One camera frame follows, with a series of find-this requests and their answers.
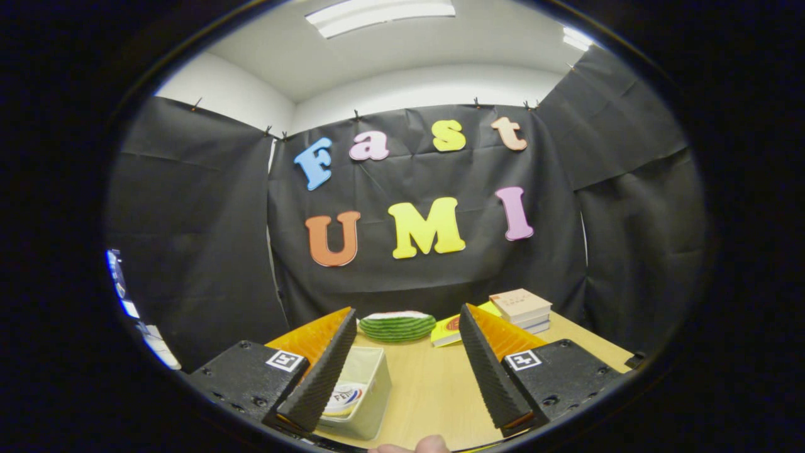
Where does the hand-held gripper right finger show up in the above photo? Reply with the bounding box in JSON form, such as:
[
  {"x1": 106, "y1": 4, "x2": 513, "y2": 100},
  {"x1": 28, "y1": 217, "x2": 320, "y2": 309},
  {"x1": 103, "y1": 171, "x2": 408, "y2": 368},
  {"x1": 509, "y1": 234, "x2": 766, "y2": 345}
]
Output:
[{"x1": 458, "y1": 303, "x2": 623, "y2": 438}]

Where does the small ceiling light panel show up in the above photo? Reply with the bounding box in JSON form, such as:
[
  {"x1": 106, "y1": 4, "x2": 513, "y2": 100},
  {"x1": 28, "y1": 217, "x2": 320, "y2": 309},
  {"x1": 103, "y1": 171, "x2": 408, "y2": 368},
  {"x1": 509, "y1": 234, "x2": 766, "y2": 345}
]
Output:
[{"x1": 562, "y1": 26, "x2": 595, "y2": 52}]

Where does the long ceiling light panel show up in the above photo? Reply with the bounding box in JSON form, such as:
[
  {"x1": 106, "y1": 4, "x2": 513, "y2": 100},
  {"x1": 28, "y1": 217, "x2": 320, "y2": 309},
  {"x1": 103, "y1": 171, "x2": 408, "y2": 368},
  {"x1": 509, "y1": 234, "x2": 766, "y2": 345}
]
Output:
[{"x1": 305, "y1": 0, "x2": 457, "y2": 40}]

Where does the watermelon slice plush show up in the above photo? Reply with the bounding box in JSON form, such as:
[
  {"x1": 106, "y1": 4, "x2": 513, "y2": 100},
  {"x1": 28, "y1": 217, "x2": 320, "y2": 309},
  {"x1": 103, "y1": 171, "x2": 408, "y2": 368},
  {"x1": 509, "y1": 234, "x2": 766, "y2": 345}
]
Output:
[{"x1": 358, "y1": 310, "x2": 437, "y2": 344}]

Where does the tan cover book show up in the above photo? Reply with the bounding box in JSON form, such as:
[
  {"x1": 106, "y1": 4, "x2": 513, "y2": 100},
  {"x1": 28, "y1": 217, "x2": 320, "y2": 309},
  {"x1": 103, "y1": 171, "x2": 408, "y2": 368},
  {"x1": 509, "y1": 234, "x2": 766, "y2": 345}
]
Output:
[{"x1": 489, "y1": 288, "x2": 553, "y2": 325}]

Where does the yellow book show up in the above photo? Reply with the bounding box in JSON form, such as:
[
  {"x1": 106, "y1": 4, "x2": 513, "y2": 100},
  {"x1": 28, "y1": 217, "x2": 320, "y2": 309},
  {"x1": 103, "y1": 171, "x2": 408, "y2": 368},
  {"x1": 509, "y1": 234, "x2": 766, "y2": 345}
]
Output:
[{"x1": 430, "y1": 301, "x2": 504, "y2": 348}]

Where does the beige fabric storage box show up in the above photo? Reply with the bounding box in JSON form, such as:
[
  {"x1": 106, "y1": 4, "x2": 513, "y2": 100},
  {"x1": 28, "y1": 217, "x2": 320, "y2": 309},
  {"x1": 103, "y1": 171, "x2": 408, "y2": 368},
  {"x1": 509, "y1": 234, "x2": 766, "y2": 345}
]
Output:
[{"x1": 313, "y1": 345, "x2": 392, "y2": 441}]

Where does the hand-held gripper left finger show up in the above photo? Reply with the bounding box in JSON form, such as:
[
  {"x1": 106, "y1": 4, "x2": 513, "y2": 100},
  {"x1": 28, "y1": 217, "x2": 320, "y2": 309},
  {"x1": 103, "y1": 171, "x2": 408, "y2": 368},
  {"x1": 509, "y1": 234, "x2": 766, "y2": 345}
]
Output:
[{"x1": 187, "y1": 306, "x2": 358, "y2": 436}]

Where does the white canvas shoe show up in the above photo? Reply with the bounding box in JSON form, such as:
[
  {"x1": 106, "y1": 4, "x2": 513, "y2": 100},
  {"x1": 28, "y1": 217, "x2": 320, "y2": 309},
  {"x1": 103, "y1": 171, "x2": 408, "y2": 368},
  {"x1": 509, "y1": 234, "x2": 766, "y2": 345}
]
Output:
[{"x1": 322, "y1": 379, "x2": 367, "y2": 418}]

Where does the white box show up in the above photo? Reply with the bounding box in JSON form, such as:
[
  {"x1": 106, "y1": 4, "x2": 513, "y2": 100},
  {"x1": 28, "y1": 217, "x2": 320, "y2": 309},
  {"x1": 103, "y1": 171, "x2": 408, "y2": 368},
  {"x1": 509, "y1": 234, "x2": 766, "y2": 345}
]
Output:
[{"x1": 140, "y1": 323, "x2": 182, "y2": 371}]

